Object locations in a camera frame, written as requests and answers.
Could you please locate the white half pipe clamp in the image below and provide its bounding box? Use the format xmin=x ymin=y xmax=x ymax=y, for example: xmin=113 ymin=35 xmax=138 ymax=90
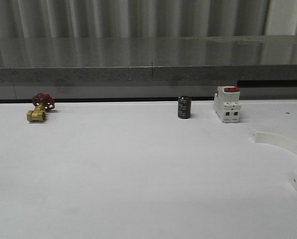
xmin=252 ymin=130 xmax=297 ymax=191

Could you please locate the black cylindrical capacitor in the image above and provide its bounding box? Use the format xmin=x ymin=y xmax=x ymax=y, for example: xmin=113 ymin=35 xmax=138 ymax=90
xmin=177 ymin=96 xmax=191 ymax=119

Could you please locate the brass valve red handwheel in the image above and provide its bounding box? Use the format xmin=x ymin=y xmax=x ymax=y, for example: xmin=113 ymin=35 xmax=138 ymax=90
xmin=26 ymin=93 xmax=55 ymax=122

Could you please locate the grey stone countertop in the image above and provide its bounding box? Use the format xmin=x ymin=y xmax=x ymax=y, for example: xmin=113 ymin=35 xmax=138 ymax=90
xmin=0 ymin=36 xmax=297 ymax=102

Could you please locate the white circuit breaker red switch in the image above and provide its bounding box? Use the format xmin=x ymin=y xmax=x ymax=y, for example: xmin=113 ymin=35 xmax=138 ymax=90
xmin=214 ymin=86 xmax=241 ymax=123

